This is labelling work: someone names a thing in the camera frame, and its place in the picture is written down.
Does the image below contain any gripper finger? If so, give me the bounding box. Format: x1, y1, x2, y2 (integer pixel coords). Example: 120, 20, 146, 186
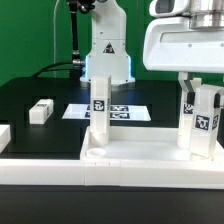
213, 73, 224, 110

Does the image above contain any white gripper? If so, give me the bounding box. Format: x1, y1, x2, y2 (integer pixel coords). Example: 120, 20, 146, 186
143, 0, 224, 105

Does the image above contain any white desk tabletop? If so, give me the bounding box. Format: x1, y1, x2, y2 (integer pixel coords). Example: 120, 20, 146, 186
80, 126, 224, 189

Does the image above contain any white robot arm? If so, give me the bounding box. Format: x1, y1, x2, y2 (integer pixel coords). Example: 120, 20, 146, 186
82, 0, 224, 94

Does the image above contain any fiducial marker sheet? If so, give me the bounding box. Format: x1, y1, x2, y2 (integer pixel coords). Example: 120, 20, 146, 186
61, 103, 152, 122

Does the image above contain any white front obstacle bar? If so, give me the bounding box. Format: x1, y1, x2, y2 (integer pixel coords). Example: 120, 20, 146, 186
0, 159, 224, 189

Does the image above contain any white left obstacle block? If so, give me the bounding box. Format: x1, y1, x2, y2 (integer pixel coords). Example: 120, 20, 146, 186
0, 124, 11, 153

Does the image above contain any black camera pole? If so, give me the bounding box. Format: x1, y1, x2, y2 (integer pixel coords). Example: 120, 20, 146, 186
66, 0, 96, 80

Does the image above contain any black cable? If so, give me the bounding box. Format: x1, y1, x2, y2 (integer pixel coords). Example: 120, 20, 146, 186
31, 61, 83, 79

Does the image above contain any white cable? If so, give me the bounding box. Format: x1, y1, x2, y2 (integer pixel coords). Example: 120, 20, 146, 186
53, 0, 62, 79

